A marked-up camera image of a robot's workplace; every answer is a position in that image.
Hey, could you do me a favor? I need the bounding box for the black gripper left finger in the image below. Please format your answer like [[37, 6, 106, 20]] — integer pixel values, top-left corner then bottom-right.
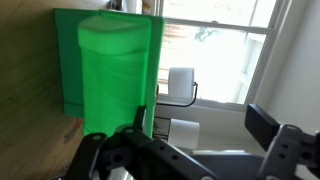
[[66, 106, 217, 180]]

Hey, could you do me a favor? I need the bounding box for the white lamp shade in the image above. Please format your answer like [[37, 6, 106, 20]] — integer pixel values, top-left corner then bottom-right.
[[168, 67, 194, 99]]

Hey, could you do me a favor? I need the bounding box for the small wooden table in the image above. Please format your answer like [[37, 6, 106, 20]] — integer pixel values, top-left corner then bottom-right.
[[0, 0, 96, 180]]

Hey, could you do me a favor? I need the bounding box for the green plastic container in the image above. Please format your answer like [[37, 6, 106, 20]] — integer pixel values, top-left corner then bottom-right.
[[54, 8, 164, 136]]

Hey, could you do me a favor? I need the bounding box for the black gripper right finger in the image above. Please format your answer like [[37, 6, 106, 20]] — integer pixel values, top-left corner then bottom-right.
[[245, 104, 320, 180]]

